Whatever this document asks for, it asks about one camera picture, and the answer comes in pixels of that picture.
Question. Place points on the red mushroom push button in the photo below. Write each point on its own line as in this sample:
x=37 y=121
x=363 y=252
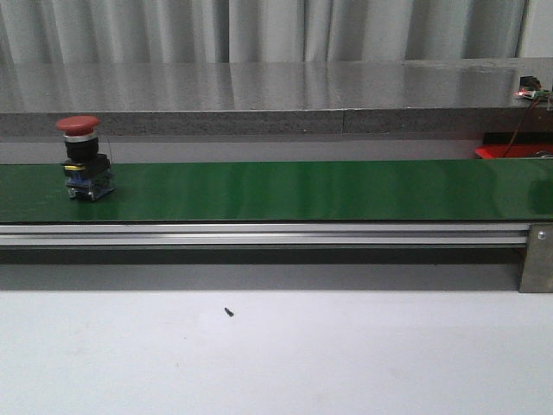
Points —
x=88 y=172

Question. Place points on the grey granite counter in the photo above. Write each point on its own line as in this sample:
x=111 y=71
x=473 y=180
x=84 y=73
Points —
x=292 y=98

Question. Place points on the green conveyor belt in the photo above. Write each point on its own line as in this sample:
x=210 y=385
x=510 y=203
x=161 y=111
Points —
x=498 y=189

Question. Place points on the red plastic tray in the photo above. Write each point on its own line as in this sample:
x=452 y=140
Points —
x=495 y=151

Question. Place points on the small green circuit board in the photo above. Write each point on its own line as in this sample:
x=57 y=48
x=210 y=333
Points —
x=530 y=87

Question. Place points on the white pleated curtain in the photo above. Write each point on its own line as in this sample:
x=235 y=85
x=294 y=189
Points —
x=68 y=32

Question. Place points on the aluminium conveyor frame rail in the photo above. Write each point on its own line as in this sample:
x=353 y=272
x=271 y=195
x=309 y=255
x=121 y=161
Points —
x=267 y=234

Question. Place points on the steel conveyor bracket right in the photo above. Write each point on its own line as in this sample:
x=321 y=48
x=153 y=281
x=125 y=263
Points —
x=537 y=271

